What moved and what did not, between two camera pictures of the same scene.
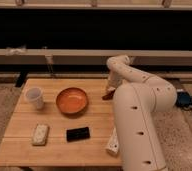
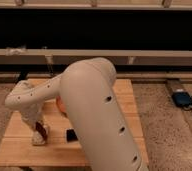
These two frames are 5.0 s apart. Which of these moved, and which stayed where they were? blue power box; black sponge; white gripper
Moved: white gripper
Stayed: blue power box; black sponge
